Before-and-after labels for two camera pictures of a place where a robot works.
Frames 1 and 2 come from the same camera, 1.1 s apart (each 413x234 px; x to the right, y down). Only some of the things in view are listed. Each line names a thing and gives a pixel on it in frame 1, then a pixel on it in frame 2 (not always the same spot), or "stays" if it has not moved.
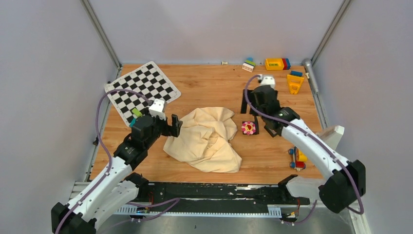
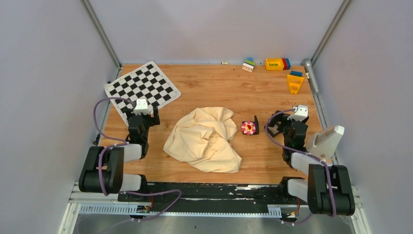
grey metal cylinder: x=309 y=69 stays
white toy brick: x=248 y=67 stays
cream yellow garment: x=202 y=140 stays
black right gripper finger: x=243 y=109 to x=275 y=125
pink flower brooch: x=248 y=128 stays
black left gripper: x=173 y=130 to x=154 y=120
